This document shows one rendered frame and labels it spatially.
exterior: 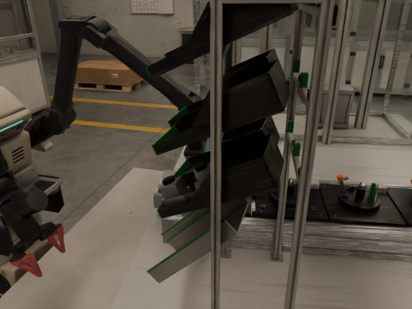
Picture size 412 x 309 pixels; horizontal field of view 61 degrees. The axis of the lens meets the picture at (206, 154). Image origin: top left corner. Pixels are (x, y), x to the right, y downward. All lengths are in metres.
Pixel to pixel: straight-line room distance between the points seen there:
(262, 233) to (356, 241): 0.30
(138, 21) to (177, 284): 9.34
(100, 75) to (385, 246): 6.05
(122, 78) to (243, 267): 5.67
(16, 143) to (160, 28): 8.75
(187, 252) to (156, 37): 9.31
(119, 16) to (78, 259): 9.41
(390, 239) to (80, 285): 0.97
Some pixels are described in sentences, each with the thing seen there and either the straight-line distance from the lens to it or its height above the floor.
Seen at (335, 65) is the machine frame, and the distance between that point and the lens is 1.99.
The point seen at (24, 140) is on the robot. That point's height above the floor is 1.19.
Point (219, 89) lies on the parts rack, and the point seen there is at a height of 1.51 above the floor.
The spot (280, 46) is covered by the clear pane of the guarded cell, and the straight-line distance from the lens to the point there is 2.49.
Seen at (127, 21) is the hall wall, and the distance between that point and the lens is 10.31.
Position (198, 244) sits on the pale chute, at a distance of 0.83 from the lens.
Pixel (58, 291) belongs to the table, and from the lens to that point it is 1.20.
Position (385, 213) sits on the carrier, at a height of 0.97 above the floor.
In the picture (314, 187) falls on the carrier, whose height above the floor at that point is 0.97.
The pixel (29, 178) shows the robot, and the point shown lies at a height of 1.06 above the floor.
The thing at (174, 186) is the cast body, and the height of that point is 1.26.
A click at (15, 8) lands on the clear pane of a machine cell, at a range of 5.56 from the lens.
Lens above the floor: 1.66
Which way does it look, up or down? 25 degrees down
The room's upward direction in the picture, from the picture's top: 1 degrees counter-clockwise
